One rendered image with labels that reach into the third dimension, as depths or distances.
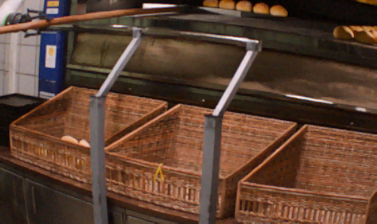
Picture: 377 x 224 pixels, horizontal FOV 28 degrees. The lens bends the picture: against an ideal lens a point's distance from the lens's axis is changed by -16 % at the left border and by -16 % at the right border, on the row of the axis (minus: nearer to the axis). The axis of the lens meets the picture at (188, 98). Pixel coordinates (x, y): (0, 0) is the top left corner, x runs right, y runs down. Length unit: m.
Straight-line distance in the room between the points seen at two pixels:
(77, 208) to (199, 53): 0.82
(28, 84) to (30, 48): 0.19
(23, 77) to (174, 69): 1.00
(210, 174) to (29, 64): 1.65
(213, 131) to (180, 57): 0.85
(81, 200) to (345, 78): 1.12
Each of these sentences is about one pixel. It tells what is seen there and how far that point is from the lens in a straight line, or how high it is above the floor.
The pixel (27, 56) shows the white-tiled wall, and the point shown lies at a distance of 4.16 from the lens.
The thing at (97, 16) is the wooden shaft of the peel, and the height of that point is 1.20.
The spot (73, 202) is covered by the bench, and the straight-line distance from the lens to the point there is 3.26.
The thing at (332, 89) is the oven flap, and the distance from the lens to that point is 3.13.
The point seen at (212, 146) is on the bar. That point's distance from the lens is 2.71.
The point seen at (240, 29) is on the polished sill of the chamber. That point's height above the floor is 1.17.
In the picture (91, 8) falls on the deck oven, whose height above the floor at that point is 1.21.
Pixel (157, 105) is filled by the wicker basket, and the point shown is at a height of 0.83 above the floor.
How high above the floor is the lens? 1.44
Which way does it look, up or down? 9 degrees down
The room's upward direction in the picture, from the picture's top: 2 degrees clockwise
